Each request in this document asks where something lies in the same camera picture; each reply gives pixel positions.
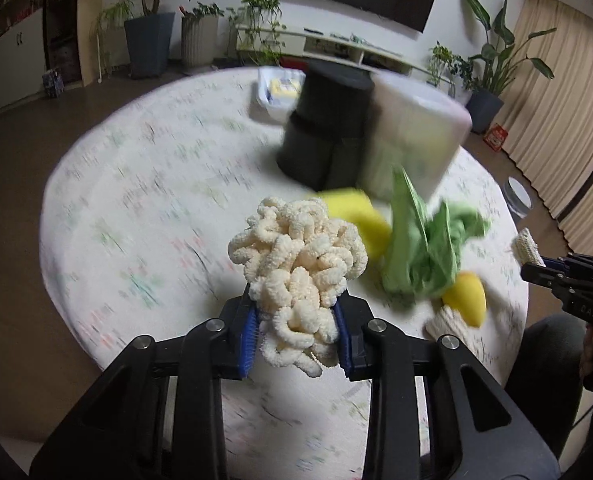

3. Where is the grassy plant on white stand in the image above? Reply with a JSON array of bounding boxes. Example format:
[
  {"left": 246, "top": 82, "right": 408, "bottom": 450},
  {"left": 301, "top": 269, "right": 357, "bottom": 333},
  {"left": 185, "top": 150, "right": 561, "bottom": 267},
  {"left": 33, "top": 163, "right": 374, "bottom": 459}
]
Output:
[{"left": 94, "top": 0, "right": 137, "bottom": 83}]

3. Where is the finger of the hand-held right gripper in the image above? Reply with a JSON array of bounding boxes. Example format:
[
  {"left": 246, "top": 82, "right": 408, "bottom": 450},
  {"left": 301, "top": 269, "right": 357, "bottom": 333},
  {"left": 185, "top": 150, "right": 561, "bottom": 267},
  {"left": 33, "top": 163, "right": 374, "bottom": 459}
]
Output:
[
  {"left": 544, "top": 255, "right": 593, "bottom": 274},
  {"left": 521, "top": 264, "right": 578, "bottom": 292}
]

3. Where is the dark display shelf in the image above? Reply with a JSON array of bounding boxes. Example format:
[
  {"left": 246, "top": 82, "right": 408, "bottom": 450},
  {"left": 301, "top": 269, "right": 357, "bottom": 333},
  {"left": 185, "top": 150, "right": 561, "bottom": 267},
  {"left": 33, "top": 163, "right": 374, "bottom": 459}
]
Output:
[{"left": 44, "top": 0, "right": 84, "bottom": 88}]

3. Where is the rounded yellow sponge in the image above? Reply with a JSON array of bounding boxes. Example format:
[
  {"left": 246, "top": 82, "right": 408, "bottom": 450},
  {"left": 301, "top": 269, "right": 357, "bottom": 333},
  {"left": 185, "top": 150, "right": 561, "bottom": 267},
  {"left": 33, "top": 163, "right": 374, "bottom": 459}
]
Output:
[{"left": 441, "top": 271, "right": 487, "bottom": 328}]

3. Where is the black cylindrical container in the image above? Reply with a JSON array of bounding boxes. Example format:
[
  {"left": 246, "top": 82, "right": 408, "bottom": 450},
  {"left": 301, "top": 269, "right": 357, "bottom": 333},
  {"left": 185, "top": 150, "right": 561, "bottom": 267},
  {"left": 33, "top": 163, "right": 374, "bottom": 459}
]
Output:
[{"left": 276, "top": 60, "right": 377, "bottom": 188}]

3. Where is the floral tablecloth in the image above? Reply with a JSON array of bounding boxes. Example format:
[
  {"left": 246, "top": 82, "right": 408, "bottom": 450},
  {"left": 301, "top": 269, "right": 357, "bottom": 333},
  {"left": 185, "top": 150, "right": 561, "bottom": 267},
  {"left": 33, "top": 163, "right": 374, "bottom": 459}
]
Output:
[{"left": 39, "top": 65, "right": 530, "bottom": 480}]

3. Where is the large-leaf plant in blue pot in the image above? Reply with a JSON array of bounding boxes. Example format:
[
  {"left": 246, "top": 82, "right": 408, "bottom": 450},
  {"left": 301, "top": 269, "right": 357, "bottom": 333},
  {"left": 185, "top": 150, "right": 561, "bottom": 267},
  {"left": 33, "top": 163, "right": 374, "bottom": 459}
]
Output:
[{"left": 461, "top": 0, "right": 557, "bottom": 136}]

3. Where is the grey cylindrical bin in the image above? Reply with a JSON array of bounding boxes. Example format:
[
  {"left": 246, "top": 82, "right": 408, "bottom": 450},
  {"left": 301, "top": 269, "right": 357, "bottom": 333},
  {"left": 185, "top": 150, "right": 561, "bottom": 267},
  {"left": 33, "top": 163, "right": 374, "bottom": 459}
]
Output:
[{"left": 504, "top": 176, "right": 535, "bottom": 221}]

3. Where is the white television console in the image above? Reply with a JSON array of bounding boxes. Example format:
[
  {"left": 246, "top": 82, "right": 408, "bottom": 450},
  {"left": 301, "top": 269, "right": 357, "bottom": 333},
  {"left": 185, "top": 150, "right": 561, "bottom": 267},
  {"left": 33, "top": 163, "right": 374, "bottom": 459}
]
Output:
[{"left": 236, "top": 25, "right": 457, "bottom": 91}]

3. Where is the green cloth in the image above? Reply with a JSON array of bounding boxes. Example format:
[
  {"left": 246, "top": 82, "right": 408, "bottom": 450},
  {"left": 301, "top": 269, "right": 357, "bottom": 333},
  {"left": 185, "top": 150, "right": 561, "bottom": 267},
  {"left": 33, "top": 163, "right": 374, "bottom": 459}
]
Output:
[{"left": 381, "top": 167, "right": 492, "bottom": 298}]

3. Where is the translucent plastic container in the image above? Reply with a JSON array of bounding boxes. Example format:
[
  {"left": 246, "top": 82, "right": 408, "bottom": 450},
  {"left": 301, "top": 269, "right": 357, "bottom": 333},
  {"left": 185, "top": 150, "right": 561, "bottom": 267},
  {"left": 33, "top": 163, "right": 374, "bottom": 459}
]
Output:
[{"left": 361, "top": 72, "right": 472, "bottom": 201}]

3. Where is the beige curtain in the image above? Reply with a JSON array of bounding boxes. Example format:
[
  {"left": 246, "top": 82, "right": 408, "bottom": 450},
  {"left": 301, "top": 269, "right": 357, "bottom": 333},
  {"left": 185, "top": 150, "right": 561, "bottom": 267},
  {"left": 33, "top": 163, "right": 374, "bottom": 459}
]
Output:
[{"left": 497, "top": 0, "right": 593, "bottom": 251}]

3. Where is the white wall cabinet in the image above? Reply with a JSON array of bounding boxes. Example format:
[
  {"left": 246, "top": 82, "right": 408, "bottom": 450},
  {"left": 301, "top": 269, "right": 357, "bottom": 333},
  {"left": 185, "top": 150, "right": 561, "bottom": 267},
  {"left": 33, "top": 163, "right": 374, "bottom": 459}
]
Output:
[{"left": 0, "top": 0, "right": 47, "bottom": 121}]

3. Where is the trailing green vine plant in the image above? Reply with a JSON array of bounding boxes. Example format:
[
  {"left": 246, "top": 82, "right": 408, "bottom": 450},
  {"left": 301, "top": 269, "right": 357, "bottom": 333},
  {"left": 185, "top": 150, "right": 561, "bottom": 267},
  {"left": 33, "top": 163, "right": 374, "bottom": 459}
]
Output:
[{"left": 226, "top": 0, "right": 287, "bottom": 68}]

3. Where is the yellow wedge sponge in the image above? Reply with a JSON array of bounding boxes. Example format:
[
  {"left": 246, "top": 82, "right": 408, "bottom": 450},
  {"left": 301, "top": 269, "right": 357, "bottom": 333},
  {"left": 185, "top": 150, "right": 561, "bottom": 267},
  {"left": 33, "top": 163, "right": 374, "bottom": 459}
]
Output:
[{"left": 321, "top": 187, "right": 392, "bottom": 261}]

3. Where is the plant in ribbed grey pot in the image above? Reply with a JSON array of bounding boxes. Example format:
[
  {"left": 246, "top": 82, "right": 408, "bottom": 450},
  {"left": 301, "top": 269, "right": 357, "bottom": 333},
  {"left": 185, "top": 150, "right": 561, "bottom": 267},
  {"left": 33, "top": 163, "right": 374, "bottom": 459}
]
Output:
[{"left": 180, "top": 2, "right": 224, "bottom": 68}]

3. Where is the tall potted tree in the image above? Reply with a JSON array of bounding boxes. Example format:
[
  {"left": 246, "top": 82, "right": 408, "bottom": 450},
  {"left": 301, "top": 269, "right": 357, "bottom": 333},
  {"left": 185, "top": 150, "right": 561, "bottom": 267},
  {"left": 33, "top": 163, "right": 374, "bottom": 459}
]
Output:
[{"left": 124, "top": 0, "right": 192, "bottom": 80}]

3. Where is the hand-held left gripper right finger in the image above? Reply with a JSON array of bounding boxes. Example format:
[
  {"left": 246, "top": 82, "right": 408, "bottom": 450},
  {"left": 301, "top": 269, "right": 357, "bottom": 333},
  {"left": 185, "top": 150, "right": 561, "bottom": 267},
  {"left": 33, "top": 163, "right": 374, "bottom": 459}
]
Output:
[{"left": 333, "top": 296, "right": 562, "bottom": 480}]

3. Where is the beige knitted cloth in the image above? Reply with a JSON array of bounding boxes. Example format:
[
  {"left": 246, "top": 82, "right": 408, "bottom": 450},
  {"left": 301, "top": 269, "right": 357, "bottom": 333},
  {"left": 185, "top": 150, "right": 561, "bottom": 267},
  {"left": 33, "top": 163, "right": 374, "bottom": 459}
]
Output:
[
  {"left": 425, "top": 305, "right": 482, "bottom": 346},
  {"left": 511, "top": 227, "right": 545, "bottom": 266}
]

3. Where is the cream chenille cloth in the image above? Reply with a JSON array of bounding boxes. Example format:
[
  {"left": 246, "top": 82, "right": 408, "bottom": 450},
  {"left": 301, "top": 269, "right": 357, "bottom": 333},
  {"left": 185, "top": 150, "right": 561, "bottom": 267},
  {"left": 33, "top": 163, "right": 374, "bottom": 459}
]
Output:
[{"left": 228, "top": 196, "right": 368, "bottom": 378}]

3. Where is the vine plant in white pot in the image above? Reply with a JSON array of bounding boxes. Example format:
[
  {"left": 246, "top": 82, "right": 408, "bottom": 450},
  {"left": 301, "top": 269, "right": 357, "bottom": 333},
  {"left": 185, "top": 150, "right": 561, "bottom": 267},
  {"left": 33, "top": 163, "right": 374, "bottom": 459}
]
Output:
[{"left": 427, "top": 42, "right": 475, "bottom": 98}]

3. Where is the white plastic tray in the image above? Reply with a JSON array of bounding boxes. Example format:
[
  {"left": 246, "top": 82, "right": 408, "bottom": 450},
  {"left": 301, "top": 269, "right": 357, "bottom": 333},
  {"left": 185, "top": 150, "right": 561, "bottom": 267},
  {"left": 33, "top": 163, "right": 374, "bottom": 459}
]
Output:
[{"left": 251, "top": 66, "right": 307, "bottom": 126}]

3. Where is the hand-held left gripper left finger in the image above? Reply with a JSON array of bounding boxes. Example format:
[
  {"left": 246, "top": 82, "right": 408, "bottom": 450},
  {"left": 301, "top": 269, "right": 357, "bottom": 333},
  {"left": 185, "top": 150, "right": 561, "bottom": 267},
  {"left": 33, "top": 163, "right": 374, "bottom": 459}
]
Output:
[{"left": 29, "top": 296, "right": 257, "bottom": 480}]

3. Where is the red box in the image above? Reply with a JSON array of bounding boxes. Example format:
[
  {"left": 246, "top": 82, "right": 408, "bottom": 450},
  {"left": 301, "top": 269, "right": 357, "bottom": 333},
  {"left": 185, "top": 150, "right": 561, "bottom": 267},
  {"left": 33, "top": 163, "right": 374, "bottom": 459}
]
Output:
[{"left": 483, "top": 124, "right": 510, "bottom": 153}]

